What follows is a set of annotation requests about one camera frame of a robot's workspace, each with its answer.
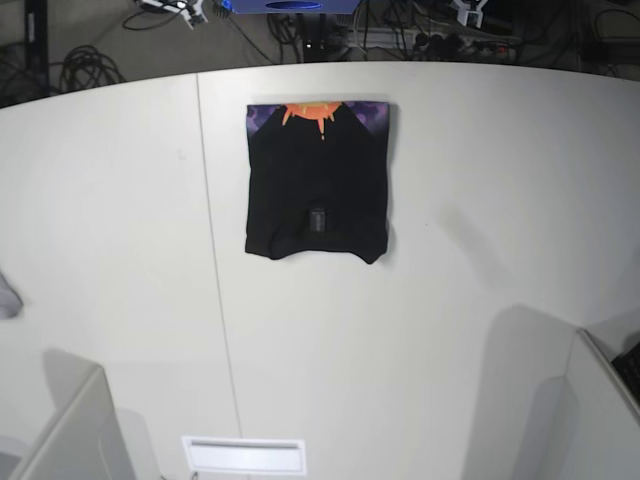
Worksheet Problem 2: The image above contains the white table cable slot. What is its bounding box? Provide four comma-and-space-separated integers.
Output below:
181, 436, 307, 476

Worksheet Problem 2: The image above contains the black T-shirt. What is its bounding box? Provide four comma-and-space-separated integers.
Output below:
245, 101, 391, 264

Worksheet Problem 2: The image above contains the white partition panel right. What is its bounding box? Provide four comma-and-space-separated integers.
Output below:
533, 330, 639, 479

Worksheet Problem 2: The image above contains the white partition panel left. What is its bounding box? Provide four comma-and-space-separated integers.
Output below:
1, 364, 136, 479

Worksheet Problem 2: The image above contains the blue box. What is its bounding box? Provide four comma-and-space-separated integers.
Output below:
224, 0, 360, 15

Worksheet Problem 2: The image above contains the white partition panel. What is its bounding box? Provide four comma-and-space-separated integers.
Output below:
533, 330, 639, 479
1, 364, 136, 479

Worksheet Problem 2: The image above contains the coiled black cable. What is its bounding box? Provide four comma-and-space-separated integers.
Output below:
58, 44, 126, 92

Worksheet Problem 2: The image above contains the white power strip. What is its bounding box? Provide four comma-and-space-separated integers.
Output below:
344, 27, 521, 51

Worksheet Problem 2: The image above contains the black keyboard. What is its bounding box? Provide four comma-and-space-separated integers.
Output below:
612, 344, 640, 400

